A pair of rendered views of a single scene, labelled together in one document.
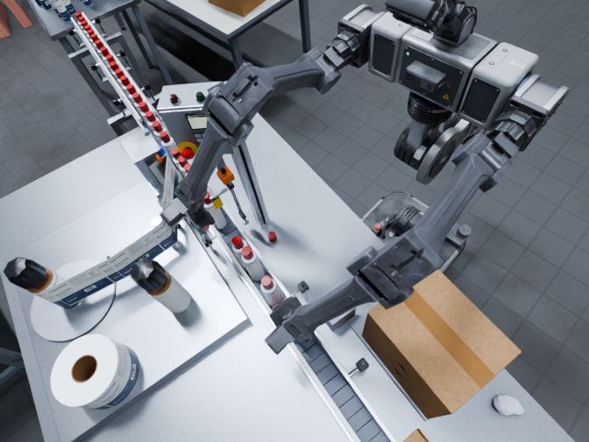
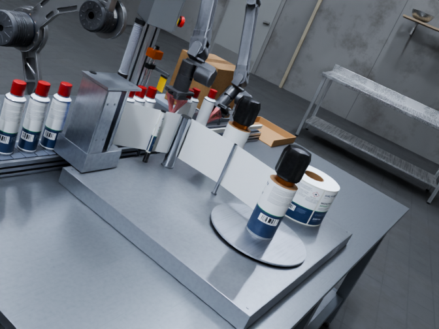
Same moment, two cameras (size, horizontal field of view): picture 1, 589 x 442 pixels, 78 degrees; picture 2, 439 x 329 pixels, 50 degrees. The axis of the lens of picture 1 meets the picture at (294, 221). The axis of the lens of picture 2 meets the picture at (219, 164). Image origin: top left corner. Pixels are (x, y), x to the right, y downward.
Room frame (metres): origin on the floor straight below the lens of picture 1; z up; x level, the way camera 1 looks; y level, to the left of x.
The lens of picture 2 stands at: (1.54, 1.75, 1.51)
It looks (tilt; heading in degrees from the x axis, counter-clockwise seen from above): 20 degrees down; 231
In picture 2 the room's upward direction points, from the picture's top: 24 degrees clockwise
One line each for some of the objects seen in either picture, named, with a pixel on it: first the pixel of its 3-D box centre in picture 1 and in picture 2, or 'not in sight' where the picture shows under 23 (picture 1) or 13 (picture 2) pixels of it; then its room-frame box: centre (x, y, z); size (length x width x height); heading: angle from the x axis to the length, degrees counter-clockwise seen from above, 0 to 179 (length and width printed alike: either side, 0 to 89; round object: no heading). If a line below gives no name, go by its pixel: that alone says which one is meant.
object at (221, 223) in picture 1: (213, 210); (144, 113); (0.79, 0.29, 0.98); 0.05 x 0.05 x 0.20
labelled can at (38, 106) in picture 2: (166, 140); (35, 116); (1.20, 0.48, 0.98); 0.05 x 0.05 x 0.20
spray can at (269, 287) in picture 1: (271, 292); (205, 111); (0.43, 0.12, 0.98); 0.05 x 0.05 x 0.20
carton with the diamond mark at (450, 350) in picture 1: (429, 342); (206, 85); (0.19, -0.32, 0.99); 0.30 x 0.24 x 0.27; 25
